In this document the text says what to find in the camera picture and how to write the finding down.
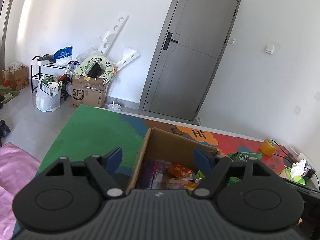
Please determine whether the panda print toilet seat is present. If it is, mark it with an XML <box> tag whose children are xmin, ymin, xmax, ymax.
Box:
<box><xmin>73</xmin><ymin>54</ymin><xmax>115</xmax><ymax>83</ymax></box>

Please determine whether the orange bread packet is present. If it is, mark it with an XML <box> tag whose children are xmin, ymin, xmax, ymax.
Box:
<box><xmin>167</xmin><ymin>162</ymin><xmax>194</xmax><ymax>178</ymax></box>

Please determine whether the black power adapter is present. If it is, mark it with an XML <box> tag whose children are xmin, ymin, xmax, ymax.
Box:
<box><xmin>303</xmin><ymin>167</ymin><xmax>317</xmax><ymax>181</ymax></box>

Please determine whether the black shoe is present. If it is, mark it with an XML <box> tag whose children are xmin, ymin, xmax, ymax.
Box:
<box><xmin>0</xmin><ymin>119</ymin><xmax>11</xmax><ymax>137</ymax></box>

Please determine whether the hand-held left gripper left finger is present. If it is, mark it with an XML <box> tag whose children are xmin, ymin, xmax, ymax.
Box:
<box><xmin>44</xmin><ymin>147</ymin><xmax>124</xmax><ymax>199</ymax></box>

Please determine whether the small orange snack packet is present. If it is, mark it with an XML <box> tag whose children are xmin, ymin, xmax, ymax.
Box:
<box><xmin>172</xmin><ymin>177</ymin><xmax>198</xmax><ymax>190</ymax></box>

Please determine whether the black cable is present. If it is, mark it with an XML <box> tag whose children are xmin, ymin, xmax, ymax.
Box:
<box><xmin>271</xmin><ymin>140</ymin><xmax>294</xmax><ymax>171</ymax></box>

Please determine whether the long white holed bracket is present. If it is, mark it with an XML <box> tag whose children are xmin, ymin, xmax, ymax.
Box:
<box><xmin>97</xmin><ymin>13</ymin><xmax>131</xmax><ymax>56</ymax></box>

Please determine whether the blue plastic bag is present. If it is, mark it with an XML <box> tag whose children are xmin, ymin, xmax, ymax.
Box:
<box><xmin>53</xmin><ymin>46</ymin><xmax>73</xmax><ymax>61</ymax></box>

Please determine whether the pink cloth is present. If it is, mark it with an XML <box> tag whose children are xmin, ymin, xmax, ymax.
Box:
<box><xmin>0</xmin><ymin>142</ymin><xmax>42</xmax><ymax>240</ymax></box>

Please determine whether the green floor rug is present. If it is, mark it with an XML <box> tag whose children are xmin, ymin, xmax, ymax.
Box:
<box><xmin>0</xmin><ymin>87</ymin><xmax>20</xmax><ymax>105</ymax></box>

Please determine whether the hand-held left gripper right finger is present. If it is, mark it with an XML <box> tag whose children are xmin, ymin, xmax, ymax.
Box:
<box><xmin>192</xmin><ymin>146</ymin><xmax>273</xmax><ymax>198</ymax></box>

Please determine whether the short white bracket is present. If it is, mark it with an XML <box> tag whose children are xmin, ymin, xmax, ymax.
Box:
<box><xmin>114</xmin><ymin>47</ymin><xmax>140</xmax><ymax>73</ymax></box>

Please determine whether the cartoon printed table mat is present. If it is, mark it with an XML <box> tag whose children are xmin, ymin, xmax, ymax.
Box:
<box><xmin>37</xmin><ymin>104</ymin><xmax>312</xmax><ymax>202</ymax></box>

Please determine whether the bright green snack packet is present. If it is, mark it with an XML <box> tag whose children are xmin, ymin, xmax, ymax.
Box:
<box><xmin>193</xmin><ymin>170</ymin><xmax>206</xmax><ymax>183</ymax></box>

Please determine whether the black shoe rack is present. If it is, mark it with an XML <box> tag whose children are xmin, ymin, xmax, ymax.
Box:
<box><xmin>31</xmin><ymin>56</ymin><xmax>73</xmax><ymax>102</ymax></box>

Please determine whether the white plastic shopping bag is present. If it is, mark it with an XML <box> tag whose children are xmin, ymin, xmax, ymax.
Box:
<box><xmin>35</xmin><ymin>75</ymin><xmax>63</xmax><ymax>112</ymax></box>

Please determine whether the plain brown cardboard box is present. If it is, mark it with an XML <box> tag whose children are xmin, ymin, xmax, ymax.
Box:
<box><xmin>125</xmin><ymin>127</ymin><xmax>226</xmax><ymax>196</ymax></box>

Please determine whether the long purple snack packet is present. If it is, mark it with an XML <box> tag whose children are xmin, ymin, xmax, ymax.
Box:
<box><xmin>138</xmin><ymin>160</ymin><xmax>173</xmax><ymax>190</ymax></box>

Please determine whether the black printed cardboard box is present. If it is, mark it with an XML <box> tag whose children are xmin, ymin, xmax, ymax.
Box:
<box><xmin>71</xmin><ymin>74</ymin><xmax>110</xmax><ymax>108</ymax></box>

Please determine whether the black door handle lock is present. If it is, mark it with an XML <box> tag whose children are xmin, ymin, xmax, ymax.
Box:
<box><xmin>162</xmin><ymin>32</ymin><xmax>179</xmax><ymax>51</ymax></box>

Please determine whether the yellow tape roll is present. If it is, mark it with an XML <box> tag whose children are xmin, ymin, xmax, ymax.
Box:
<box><xmin>260</xmin><ymin>138</ymin><xmax>278</xmax><ymax>156</ymax></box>

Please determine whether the grey door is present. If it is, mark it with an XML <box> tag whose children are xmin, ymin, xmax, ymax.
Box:
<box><xmin>139</xmin><ymin>0</ymin><xmax>242</xmax><ymax>122</ymax></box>

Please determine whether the green tissue box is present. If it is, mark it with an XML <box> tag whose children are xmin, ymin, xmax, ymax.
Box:
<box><xmin>282</xmin><ymin>159</ymin><xmax>313</xmax><ymax>186</ymax></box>

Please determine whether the orange printed cardboard box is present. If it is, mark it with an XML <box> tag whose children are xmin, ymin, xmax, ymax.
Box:
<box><xmin>2</xmin><ymin>64</ymin><xmax>29</xmax><ymax>92</ymax></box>

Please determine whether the white power strip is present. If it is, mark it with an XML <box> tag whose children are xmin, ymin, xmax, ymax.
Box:
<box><xmin>297</xmin><ymin>153</ymin><xmax>313</xmax><ymax>168</ymax></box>

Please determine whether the dark green snack packet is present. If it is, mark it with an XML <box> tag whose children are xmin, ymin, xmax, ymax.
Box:
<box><xmin>227</xmin><ymin>152</ymin><xmax>263</xmax><ymax>162</ymax></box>

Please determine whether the clear plastic bag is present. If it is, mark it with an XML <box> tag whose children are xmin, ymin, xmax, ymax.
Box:
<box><xmin>107</xmin><ymin>100</ymin><xmax>123</xmax><ymax>112</ymax></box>

